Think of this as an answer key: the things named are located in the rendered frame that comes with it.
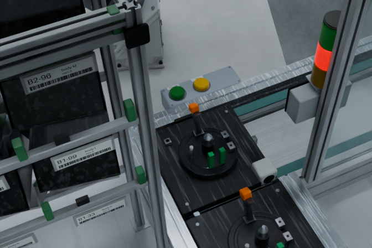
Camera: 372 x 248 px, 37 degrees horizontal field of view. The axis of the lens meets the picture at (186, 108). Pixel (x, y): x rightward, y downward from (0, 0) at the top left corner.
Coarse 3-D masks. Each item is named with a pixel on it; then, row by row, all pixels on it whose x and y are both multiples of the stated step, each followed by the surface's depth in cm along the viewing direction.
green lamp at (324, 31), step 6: (324, 24) 95; (324, 30) 96; (330, 30) 94; (336, 30) 94; (324, 36) 96; (330, 36) 95; (324, 42) 97; (330, 42) 96; (324, 48) 98; (330, 48) 97
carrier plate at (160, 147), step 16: (208, 112) 140; (224, 112) 140; (176, 128) 137; (192, 128) 137; (224, 128) 137; (240, 128) 136; (160, 144) 134; (176, 144) 134; (240, 144) 133; (256, 144) 133; (160, 160) 131; (176, 160) 131; (240, 160) 130; (256, 160) 130; (176, 176) 128; (192, 176) 128; (224, 176) 128; (240, 176) 128; (176, 192) 125; (192, 192) 125; (208, 192) 125; (224, 192) 125; (192, 208) 123
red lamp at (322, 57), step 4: (320, 48) 99; (316, 52) 101; (320, 52) 100; (324, 52) 99; (328, 52) 98; (316, 56) 102; (320, 56) 100; (324, 56) 99; (328, 56) 99; (316, 60) 102; (320, 60) 101; (324, 60) 100; (328, 60) 99; (316, 64) 102; (320, 64) 101; (324, 64) 101; (328, 64) 100; (320, 68) 102; (324, 68) 101
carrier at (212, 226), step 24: (264, 192) 125; (216, 216) 121; (240, 216) 119; (264, 216) 119; (288, 216) 121; (216, 240) 118; (240, 240) 115; (264, 240) 112; (288, 240) 113; (312, 240) 117
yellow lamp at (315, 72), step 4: (316, 68) 103; (312, 72) 105; (316, 72) 103; (320, 72) 102; (324, 72) 102; (312, 76) 105; (316, 76) 104; (320, 76) 103; (324, 76) 103; (312, 80) 106; (316, 80) 105; (320, 80) 104; (324, 80) 103; (316, 84) 105; (320, 84) 105; (320, 88) 105
